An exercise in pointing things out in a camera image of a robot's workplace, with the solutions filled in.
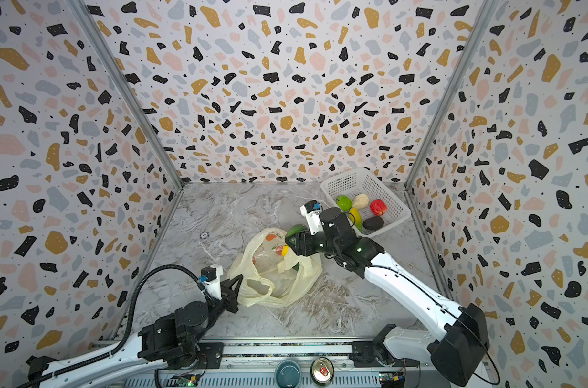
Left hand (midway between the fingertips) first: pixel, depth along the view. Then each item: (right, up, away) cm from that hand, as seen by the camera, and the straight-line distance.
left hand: (244, 276), depth 73 cm
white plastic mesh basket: (+47, +33, +44) cm, 72 cm away
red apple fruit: (+50, +21, +33) cm, 64 cm away
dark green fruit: (+15, +14, -1) cm, 21 cm away
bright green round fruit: (+36, +23, +37) cm, 56 cm away
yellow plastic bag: (+4, -4, +20) cm, 20 cm away
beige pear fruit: (+43, +23, +36) cm, 61 cm away
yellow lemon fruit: (+13, +9, -1) cm, 15 cm away
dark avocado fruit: (+48, +14, +33) cm, 59 cm away
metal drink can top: (+23, -22, -10) cm, 33 cm away
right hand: (+14, +13, -1) cm, 19 cm away
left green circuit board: (-15, -29, -3) cm, 33 cm away
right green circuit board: (+44, -30, -1) cm, 54 cm away
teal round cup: (+14, -27, -3) cm, 31 cm away
